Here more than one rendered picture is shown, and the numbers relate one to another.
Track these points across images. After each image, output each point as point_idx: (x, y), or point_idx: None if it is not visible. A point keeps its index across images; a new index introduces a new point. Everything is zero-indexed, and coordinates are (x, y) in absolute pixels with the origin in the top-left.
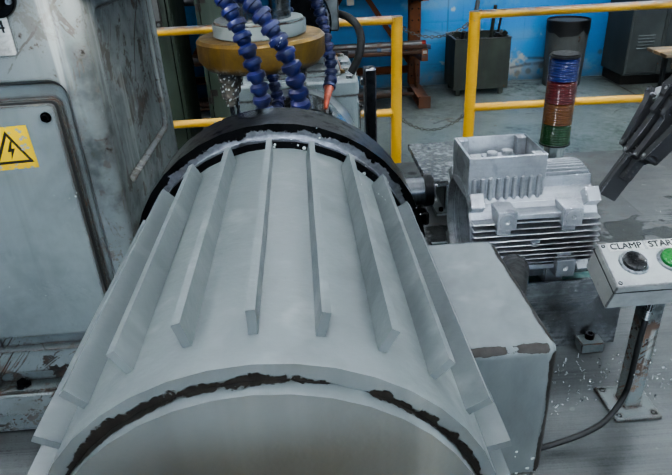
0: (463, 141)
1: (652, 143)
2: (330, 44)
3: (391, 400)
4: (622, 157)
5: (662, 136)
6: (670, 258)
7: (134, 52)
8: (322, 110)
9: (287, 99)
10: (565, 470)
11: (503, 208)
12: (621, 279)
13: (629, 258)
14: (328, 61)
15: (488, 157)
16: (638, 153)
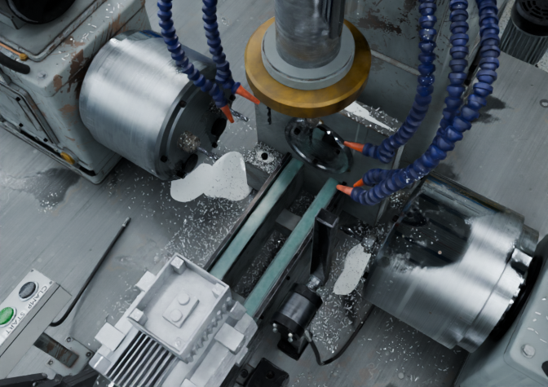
0: (214, 285)
1: (34, 379)
2: (378, 186)
3: None
4: (71, 382)
5: (22, 379)
6: (5, 310)
7: None
8: (399, 230)
9: (458, 215)
10: (77, 274)
11: (149, 280)
12: (32, 273)
13: (29, 285)
14: (371, 188)
15: (165, 267)
16: (51, 380)
